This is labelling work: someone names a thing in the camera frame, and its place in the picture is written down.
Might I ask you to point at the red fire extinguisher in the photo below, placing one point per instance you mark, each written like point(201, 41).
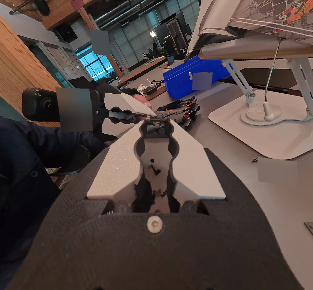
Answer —
point(120, 67)

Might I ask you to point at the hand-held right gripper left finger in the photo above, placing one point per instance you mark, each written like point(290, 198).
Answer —
point(115, 167)

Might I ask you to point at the small black device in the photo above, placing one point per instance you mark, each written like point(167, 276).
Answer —
point(149, 90)

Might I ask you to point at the small grey lego plate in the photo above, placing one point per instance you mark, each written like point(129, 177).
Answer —
point(309, 228)

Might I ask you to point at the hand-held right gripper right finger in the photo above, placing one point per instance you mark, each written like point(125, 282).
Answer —
point(195, 172)

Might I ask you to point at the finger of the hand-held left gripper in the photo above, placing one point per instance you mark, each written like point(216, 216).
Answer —
point(122, 101)
point(108, 128)

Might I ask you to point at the person's left hand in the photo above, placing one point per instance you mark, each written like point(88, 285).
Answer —
point(142, 103)

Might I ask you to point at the small grey lego piece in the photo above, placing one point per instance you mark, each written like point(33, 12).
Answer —
point(159, 119)
point(255, 159)

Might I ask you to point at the black cabinet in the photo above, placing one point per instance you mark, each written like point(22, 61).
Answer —
point(174, 31)

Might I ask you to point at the blue plastic bin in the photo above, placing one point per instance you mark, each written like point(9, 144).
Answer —
point(176, 82)

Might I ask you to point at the lego instruction booklet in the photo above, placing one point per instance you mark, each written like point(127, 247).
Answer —
point(256, 1)

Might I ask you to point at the white book stand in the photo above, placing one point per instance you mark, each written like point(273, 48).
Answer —
point(281, 136)

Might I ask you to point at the long wooden table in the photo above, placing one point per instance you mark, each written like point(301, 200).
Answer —
point(144, 68)

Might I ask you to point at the black wall speaker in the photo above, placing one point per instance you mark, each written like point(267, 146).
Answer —
point(68, 33)

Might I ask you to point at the small black lego piece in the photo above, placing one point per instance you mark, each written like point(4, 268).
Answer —
point(155, 169)
point(160, 192)

